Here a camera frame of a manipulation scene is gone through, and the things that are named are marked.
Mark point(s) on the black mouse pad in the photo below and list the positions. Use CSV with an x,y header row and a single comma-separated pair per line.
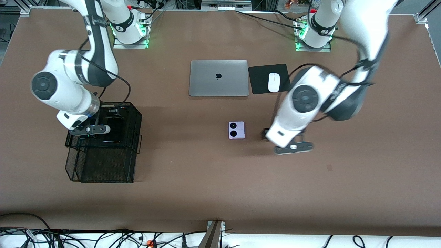
x,y
258,79

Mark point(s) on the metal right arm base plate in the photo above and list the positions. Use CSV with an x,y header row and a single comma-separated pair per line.
x,y
119,45

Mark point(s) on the white computer mouse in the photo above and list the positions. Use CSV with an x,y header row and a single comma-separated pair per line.
x,y
274,82

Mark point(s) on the aluminium frame corner bracket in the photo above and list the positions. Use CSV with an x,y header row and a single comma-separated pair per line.
x,y
420,18
26,10

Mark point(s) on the lilac flip phone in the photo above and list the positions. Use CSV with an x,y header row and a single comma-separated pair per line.
x,y
236,130

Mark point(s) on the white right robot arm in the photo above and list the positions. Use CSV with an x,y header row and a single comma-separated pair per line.
x,y
69,89

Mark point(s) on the silver closed laptop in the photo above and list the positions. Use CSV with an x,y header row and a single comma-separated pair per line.
x,y
206,82

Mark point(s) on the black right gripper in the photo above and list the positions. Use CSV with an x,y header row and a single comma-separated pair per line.
x,y
104,113

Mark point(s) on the grey metal bracket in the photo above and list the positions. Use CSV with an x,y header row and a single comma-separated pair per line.
x,y
212,236

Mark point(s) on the long black phone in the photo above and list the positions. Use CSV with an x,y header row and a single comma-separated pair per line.
x,y
115,132

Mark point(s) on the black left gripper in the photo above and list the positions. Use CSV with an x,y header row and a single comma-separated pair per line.
x,y
265,134

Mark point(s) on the grey power strip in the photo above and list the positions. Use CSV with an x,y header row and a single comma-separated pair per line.
x,y
225,6

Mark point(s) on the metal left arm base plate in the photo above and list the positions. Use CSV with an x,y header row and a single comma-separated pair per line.
x,y
327,49

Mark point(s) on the black mesh two-tier tray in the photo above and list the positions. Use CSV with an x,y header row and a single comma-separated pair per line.
x,y
110,162

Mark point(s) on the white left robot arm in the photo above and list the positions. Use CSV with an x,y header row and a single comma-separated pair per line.
x,y
303,100

